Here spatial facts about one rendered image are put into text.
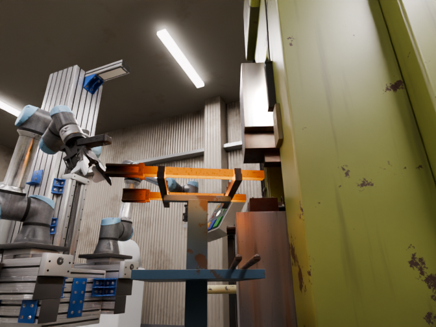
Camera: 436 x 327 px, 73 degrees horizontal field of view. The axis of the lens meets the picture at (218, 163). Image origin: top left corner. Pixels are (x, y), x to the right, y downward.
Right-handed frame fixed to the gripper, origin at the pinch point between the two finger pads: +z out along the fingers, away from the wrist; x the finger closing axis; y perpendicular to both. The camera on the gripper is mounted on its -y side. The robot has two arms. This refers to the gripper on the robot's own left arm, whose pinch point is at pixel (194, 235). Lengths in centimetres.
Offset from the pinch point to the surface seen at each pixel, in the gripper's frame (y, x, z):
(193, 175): -49, 99, 2
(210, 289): -13.7, 6.8, 31.2
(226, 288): -21.7, 3.8, 30.9
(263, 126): -57, 41, -43
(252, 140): -50, 39, -38
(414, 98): -116, 60, -31
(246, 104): -50, 44, -56
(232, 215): -24.3, -3.3, -10.5
